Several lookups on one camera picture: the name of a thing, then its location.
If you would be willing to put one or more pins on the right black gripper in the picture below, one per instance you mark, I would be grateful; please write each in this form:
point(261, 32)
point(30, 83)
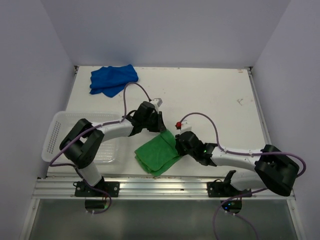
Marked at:
point(180, 152)

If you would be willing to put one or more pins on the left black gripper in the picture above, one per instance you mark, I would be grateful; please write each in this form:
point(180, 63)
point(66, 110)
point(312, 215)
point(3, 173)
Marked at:
point(159, 126)

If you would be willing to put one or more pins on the green microfiber towel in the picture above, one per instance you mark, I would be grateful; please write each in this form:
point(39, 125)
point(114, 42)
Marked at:
point(159, 154)

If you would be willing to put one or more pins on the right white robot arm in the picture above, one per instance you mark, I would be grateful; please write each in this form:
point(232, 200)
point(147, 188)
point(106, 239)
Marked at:
point(261, 168)

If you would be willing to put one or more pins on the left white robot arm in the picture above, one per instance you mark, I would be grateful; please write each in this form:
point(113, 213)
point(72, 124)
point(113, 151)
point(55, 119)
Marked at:
point(82, 143)

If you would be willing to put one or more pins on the blue microfiber towel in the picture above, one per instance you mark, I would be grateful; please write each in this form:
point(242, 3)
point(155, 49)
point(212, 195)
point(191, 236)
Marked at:
point(112, 80)

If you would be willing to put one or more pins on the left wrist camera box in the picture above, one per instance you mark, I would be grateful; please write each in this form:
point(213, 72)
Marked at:
point(157, 102)

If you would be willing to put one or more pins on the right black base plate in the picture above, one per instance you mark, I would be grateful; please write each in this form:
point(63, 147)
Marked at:
point(219, 189)

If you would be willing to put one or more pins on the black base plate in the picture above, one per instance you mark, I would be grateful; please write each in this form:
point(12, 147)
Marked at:
point(219, 189)
point(82, 190)

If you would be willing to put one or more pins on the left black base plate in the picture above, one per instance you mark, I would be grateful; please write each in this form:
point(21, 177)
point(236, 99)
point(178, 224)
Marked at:
point(82, 190)

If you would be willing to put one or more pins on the aluminium mounting rail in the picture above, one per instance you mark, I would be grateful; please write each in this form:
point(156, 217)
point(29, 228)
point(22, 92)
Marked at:
point(130, 188)

